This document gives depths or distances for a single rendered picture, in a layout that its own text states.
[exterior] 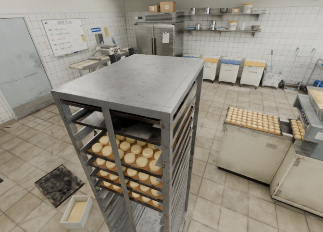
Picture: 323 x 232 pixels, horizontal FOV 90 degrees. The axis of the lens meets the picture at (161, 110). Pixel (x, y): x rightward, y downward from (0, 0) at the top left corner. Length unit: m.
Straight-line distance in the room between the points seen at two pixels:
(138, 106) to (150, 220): 1.73
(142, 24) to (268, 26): 3.67
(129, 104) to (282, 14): 5.63
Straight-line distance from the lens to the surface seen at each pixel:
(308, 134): 1.98
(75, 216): 2.45
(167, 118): 0.47
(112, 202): 1.32
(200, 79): 1.05
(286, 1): 5.93
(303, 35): 6.07
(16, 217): 2.90
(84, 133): 0.85
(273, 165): 2.49
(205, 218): 2.31
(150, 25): 5.67
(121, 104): 0.52
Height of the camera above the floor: 2.06
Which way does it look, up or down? 32 degrees down
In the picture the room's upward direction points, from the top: 2 degrees counter-clockwise
